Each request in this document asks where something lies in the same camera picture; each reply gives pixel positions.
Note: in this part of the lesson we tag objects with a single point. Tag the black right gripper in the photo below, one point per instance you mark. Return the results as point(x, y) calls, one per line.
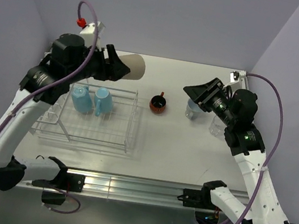
point(203, 94)

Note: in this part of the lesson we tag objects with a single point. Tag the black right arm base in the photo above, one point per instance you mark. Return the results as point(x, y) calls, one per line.
point(200, 199)

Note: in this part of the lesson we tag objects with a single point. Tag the white wire dish rack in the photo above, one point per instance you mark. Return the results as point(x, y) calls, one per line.
point(62, 122)

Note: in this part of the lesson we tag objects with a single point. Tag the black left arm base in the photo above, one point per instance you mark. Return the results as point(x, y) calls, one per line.
point(64, 183)

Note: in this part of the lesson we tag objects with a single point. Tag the aluminium mounting rail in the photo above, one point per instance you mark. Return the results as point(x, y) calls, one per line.
point(131, 188)

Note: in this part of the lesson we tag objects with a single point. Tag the tall light blue mug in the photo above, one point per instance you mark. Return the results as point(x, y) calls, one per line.
point(81, 99)

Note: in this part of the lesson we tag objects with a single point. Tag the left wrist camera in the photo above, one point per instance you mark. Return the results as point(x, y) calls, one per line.
point(88, 30)

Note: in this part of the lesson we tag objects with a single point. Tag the clear glass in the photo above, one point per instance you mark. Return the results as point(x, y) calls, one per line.
point(217, 127)

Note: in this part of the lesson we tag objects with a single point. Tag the beige cup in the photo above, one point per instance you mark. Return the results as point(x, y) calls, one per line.
point(136, 64)

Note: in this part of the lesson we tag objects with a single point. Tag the light blue cream-lined mug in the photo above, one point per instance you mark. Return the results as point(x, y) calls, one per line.
point(103, 101)

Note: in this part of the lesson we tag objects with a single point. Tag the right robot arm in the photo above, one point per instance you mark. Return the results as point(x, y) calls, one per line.
point(248, 149)

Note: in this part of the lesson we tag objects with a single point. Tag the grey footed mug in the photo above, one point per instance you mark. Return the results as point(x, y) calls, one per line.
point(193, 111)

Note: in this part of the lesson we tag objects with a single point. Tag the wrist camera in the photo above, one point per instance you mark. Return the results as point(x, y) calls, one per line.
point(88, 30)
point(237, 76)

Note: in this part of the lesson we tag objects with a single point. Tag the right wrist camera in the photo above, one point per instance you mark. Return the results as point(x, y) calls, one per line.
point(237, 76)

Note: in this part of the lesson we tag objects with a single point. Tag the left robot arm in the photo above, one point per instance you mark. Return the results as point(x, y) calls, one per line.
point(69, 61)

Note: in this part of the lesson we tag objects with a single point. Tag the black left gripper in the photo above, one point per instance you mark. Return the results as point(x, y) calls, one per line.
point(112, 71)

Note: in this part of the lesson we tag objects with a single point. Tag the orange black mug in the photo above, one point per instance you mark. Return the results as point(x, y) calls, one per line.
point(158, 103)

